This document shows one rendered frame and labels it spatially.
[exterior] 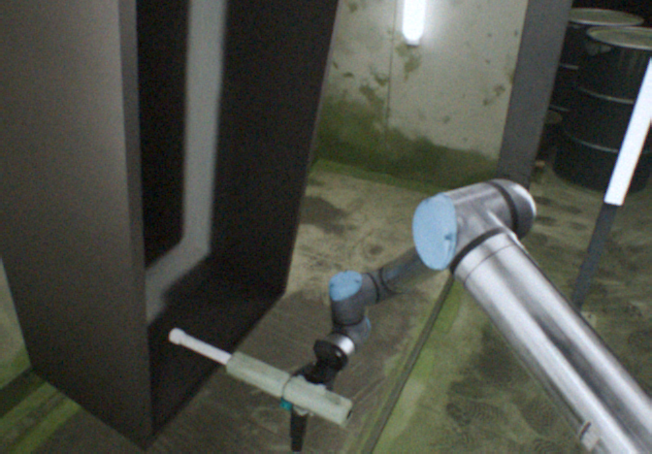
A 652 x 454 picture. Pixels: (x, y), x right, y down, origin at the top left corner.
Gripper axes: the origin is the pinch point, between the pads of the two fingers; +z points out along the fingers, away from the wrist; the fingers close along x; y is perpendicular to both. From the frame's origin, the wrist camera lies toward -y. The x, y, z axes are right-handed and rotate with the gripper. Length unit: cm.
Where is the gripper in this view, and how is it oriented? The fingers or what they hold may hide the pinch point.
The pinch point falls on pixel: (296, 404)
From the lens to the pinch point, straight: 119.6
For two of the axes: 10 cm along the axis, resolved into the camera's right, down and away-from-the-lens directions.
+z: -4.3, 3.6, -8.3
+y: -1.1, 8.9, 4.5
